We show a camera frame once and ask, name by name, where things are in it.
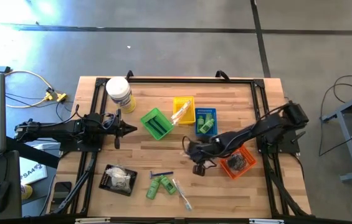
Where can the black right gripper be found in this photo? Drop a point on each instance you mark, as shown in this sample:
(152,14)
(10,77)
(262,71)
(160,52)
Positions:
(203,151)

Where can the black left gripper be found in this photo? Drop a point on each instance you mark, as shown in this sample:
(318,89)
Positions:
(110,127)

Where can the snack packet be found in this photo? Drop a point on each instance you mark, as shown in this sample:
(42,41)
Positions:
(184,108)

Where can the bagged blue white toothbrush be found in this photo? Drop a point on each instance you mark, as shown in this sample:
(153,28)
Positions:
(182,193)

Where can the clear bag of cotton swabs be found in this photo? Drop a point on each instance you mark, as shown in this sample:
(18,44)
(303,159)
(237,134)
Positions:
(122,183)

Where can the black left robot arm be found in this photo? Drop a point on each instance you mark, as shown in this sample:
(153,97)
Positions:
(54,129)

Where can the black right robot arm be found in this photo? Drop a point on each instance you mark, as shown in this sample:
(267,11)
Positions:
(256,130)

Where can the blue plastic basket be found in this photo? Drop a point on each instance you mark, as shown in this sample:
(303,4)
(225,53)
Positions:
(214,133)

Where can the green plastic basket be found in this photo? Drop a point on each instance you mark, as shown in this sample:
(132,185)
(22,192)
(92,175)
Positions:
(147,116)

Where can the Lysol wipes canister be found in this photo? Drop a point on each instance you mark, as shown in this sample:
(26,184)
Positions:
(118,88)

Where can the orange plastic basket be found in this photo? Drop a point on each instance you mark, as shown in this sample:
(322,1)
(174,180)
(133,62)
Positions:
(244,170)

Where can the yellow plastic basket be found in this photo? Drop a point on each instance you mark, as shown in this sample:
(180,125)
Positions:
(178,104)

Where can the black plastic basket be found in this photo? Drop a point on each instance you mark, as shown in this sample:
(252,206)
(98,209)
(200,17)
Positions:
(104,183)

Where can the white printed booklet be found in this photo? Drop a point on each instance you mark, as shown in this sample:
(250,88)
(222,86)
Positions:
(34,172)

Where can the dark side desk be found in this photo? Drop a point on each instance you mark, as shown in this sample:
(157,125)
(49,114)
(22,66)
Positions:
(10,174)

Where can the grey metal stand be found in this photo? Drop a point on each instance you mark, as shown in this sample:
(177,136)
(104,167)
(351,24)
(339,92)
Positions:
(347,137)

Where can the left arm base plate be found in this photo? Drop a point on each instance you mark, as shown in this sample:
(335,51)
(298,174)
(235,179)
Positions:
(82,146)

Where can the black aluminium table frame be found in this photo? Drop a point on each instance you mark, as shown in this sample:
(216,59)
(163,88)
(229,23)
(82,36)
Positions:
(194,80)

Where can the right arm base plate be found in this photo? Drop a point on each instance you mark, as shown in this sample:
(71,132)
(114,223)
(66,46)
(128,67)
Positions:
(288,147)

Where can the white edge bracket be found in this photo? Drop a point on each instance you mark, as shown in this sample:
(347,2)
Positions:
(92,221)
(266,221)

